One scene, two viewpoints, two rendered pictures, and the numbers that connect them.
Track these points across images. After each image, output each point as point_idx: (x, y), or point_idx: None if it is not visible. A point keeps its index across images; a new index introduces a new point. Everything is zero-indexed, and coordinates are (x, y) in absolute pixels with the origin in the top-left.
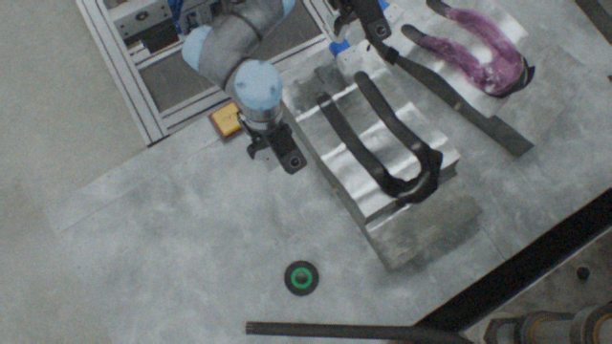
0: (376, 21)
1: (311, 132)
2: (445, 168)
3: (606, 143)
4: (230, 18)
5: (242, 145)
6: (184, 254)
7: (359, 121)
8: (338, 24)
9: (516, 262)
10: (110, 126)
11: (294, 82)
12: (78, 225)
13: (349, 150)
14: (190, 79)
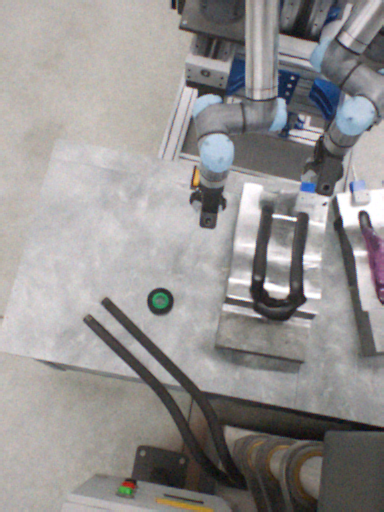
0: (327, 180)
1: (242, 223)
2: (301, 312)
3: None
4: (236, 104)
5: None
6: (109, 230)
7: (276, 241)
8: (306, 166)
9: None
10: (147, 138)
11: (259, 186)
12: (67, 163)
13: (254, 252)
14: None
